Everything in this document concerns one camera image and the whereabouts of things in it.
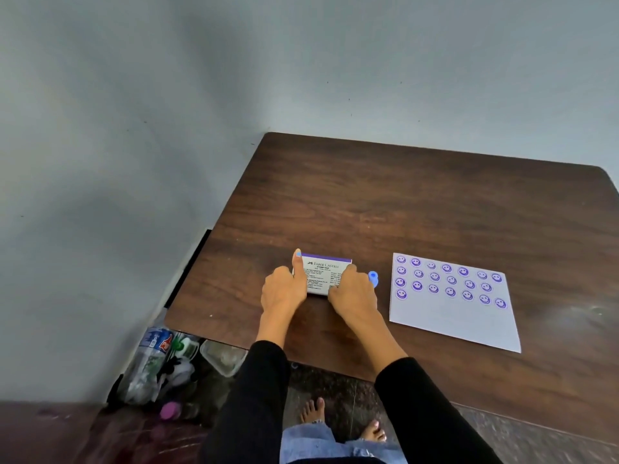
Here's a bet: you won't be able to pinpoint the white stamp pad box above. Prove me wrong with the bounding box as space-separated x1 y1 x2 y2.
292 252 353 297

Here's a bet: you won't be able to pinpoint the green capped bottle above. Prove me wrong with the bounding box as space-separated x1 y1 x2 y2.
172 334 200 361

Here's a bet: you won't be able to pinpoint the person's foot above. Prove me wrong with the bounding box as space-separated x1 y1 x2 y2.
300 397 326 426
359 420 388 443

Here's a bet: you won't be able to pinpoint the person's left hand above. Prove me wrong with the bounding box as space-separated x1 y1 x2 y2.
260 248 309 330

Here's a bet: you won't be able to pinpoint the person's right hand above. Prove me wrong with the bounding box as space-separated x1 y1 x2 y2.
327 264 380 330

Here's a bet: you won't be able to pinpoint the person's left foot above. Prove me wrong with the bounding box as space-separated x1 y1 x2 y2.
300 397 326 426

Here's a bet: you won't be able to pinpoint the white paper with purple smileys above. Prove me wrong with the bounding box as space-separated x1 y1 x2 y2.
389 252 522 354

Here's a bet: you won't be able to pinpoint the white plastic bottle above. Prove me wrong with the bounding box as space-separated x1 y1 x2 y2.
162 360 195 389

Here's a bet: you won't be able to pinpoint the clear plastic bottle blue label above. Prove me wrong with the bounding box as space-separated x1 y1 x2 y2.
116 325 175 406

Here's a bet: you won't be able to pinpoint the clear plastic food container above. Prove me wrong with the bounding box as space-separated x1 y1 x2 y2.
199 338 249 379

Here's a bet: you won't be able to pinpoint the pink capped bottle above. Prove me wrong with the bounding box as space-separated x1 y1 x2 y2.
159 402 200 422

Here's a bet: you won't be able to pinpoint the person's right foot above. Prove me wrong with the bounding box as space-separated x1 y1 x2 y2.
359 420 388 443

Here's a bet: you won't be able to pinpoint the blue jeans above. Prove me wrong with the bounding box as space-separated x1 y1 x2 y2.
280 421 408 464

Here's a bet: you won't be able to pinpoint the person's right forearm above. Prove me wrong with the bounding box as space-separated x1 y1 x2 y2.
344 311 505 464

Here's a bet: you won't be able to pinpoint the person's left forearm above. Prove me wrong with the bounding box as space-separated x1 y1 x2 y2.
199 311 292 464

